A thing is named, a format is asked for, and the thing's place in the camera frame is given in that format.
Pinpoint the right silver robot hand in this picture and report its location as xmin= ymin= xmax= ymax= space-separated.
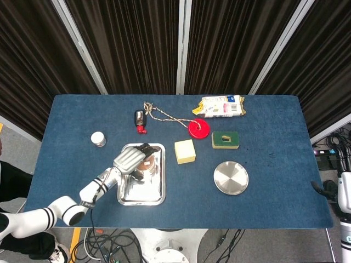
xmin=310 ymin=180 xmax=337 ymax=203

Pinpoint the small white jar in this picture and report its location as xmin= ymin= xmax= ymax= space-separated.
xmin=90 ymin=131 xmax=107 ymax=148

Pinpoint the transparent container of rubber bands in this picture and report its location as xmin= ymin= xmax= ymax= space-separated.
xmin=136 ymin=155 xmax=157 ymax=176

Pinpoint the black power strip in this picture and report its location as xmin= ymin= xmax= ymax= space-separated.
xmin=312 ymin=149 xmax=339 ymax=157

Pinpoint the green and yellow sponge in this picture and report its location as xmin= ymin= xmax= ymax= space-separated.
xmin=211 ymin=130 xmax=240 ymax=150

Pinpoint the blue table cloth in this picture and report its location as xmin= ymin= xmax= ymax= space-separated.
xmin=23 ymin=94 xmax=335 ymax=230

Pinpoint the red plastic disc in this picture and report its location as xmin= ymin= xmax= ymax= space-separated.
xmin=188 ymin=118 xmax=211 ymax=140

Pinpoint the black bottle with red cap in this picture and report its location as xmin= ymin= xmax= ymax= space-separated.
xmin=134 ymin=110 xmax=148 ymax=135

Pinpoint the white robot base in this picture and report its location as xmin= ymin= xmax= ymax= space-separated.
xmin=130 ymin=228 xmax=208 ymax=263

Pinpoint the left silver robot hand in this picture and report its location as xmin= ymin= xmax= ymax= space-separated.
xmin=113 ymin=142 xmax=157 ymax=180

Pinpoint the braided beige rope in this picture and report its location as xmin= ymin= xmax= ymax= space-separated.
xmin=143 ymin=101 xmax=202 ymax=129

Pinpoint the black and white shoe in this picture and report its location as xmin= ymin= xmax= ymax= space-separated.
xmin=48 ymin=238 xmax=71 ymax=263

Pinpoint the round steel plate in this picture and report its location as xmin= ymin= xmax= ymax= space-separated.
xmin=213 ymin=161 xmax=250 ymax=196

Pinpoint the bundle of floor cables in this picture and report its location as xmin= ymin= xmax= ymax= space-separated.
xmin=81 ymin=228 xmax=145 ymax=263

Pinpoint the dark brown curtain panel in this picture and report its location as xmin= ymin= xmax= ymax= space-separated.
xmin=257 ymin=0 xmax=351 ymax=138
xmin=184 ymin=0 xmax=302 ymax=95
xmin=0 ymin=0 xmax=101 ymax=141
xmin=65 ymin=0 xmax=180 ymax=95

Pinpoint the yellow cube block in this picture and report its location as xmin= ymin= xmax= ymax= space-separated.
xmin=174 ymin=139 xmax=197 ymax=165

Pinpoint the rectangular steel tray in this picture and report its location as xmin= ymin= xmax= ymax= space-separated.
xmin=117 ymin=142 xmax=167 ymax=207

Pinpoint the black floor cable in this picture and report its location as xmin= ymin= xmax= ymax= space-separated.
xmin=215 ymin=228 xmax=245 ymax=263

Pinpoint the person black clothing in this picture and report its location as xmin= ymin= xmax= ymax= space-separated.
xmin=0 ymin=161 xmax=55 ymax=261

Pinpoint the white frame post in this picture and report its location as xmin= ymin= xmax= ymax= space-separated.
xmin=248 ymin=0 xmax=316 ymax=95
xmin=52 ymin=0 xmax=109 ymax=95
xmin=175 ymin=0 xmax=190 ymax=95

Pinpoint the white snack package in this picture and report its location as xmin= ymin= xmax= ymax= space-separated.
xmin=191 ymin=94 xmax=247 ymax=119

